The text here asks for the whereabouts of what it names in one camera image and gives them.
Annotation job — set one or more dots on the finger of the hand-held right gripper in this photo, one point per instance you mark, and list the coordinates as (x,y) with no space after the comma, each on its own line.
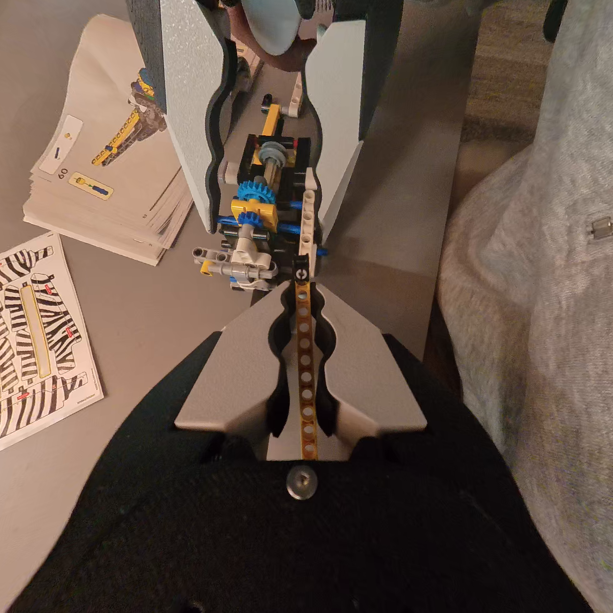
(342,96)
(189,72)

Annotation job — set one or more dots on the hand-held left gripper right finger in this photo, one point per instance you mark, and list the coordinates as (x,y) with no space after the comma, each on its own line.
(378,383)

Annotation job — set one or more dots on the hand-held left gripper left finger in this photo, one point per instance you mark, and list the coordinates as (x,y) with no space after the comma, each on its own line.
(225,383)

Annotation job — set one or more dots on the lego gearbox model assembly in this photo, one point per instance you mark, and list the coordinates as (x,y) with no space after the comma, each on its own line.
(254,210)

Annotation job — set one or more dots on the grey lego piece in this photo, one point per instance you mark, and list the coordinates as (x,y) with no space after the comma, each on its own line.
(249,72)

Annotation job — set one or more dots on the yellow lego beam white connector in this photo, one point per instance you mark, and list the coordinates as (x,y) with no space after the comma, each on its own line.
(273,122)

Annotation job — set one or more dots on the lego instruction booklet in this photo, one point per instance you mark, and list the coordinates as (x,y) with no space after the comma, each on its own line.
(119,201)

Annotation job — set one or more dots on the person's right hand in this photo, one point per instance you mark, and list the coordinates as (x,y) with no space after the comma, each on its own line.
(282,60)

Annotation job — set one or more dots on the zebra striped sticker sheet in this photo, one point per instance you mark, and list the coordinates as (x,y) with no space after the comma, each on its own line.
(38,335)

